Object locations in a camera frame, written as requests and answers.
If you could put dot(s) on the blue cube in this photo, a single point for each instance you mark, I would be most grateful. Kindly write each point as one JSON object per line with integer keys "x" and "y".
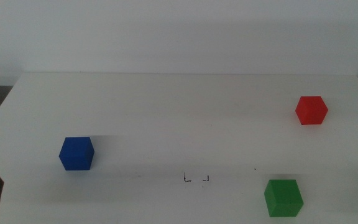
{"x": 76, "y": 154}

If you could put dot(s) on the green cube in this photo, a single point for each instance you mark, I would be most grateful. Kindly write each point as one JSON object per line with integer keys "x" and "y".
{"x": 283, "y": 199}

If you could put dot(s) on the red cube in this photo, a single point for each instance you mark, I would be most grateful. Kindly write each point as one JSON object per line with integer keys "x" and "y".
{"x": 311, "y": 110}

